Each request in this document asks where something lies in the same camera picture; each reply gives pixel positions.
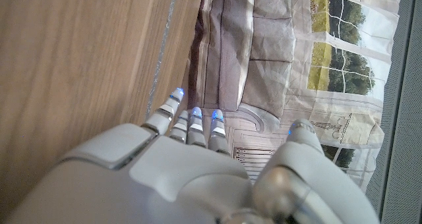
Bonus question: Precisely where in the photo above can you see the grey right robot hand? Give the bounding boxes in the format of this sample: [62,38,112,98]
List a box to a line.
[0,87,380,224]

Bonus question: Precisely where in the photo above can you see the printed living room backdrop cloth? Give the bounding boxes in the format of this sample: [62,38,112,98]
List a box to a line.
[187,0,406,194]

